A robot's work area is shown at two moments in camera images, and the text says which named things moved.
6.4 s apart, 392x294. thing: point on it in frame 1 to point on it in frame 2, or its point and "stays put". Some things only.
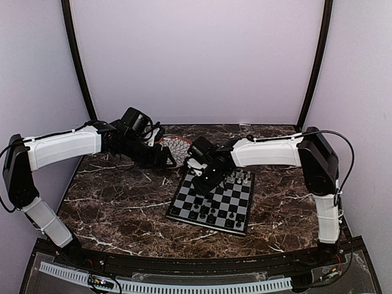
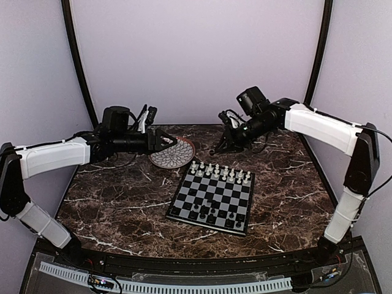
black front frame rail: (268, 264) stays put
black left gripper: (160, 163) to (157, 146)
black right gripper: (203, 188) to (233, 144)
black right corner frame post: (321, 50) stays put
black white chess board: (227, 208) stays put
